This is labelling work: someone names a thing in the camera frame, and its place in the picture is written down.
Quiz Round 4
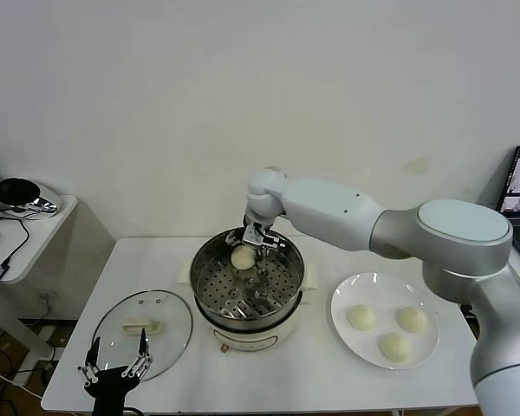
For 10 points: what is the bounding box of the stainless perforated steamer basket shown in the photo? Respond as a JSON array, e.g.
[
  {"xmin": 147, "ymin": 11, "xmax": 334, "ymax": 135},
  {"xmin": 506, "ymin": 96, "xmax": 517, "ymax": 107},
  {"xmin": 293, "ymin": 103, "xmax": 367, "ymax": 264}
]
[{"xmin": 189, "ymin": 227, "xmax": 307, "ymax": 330}]

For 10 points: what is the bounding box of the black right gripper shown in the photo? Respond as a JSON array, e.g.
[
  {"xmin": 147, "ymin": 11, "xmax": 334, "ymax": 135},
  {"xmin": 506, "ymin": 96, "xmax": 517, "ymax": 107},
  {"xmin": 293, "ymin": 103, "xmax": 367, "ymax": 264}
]
[{"xmin": 225, "ymin": 215, "xmax": 287, "ymax": 261}]

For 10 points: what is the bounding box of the glass lid with cream handle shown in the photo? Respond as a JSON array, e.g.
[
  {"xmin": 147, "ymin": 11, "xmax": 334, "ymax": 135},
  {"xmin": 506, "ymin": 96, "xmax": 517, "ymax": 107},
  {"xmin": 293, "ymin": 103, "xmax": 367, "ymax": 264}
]
[{"xmin": 90, "ymin": 289, "xmax": 195, "ymax": 382}]

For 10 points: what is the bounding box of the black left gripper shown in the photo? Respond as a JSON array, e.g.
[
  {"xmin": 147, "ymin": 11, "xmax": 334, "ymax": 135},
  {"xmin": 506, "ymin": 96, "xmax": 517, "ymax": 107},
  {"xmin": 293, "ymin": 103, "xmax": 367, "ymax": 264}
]
[{"xmin": 77, "ymin": 328, "xmax": 155, "ymax": 416}]

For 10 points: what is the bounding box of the white electric cooker pot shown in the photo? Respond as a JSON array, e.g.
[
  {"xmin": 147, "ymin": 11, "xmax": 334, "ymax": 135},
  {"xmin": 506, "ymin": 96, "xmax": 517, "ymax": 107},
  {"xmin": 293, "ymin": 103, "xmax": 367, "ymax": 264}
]
[{"xmin": 179, "ymin": 259, "xmax": 320, "ymax": 354}]

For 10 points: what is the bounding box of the white round plate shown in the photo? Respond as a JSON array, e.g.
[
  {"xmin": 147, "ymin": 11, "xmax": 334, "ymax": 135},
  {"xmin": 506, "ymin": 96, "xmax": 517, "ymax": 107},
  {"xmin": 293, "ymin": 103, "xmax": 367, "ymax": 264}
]
[{"xmin": 329, "ymin": 271, "xmax": 439, "ymax": 370}]

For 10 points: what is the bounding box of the white steamed baozi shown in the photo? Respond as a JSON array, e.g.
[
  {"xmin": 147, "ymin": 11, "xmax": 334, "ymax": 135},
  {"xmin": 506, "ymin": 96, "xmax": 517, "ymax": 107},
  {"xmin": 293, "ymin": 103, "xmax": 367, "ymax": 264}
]
[
  {"xmin": 230, "ymin": 245, "xmax": 257, "ymax": 270},
  {"xmin": 345, "ymin": 304, "xmax": 377, "ymax": 333},
  {"xmin": 377, "ymin": 332, "xmax": 413, "ymax": 363},
  {"xmin": 394, "ymin": 306, "xmax": 429, "ymax": 335}
]

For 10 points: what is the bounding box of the thin black desk cable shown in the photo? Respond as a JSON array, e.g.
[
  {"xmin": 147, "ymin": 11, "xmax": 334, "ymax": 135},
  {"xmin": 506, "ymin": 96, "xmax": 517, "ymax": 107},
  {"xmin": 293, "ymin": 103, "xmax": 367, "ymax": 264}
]
[{"xmin": 0, "ymin": 214, "xmax": 31, "ymax": 268}]

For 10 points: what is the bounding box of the chrome and black headset device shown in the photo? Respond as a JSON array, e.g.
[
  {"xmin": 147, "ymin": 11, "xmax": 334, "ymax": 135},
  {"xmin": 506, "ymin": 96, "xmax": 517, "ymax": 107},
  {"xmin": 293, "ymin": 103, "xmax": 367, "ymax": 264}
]
[{"xmin": 0, "ymin": 177, "xmax": 66, "ymax": 218}]

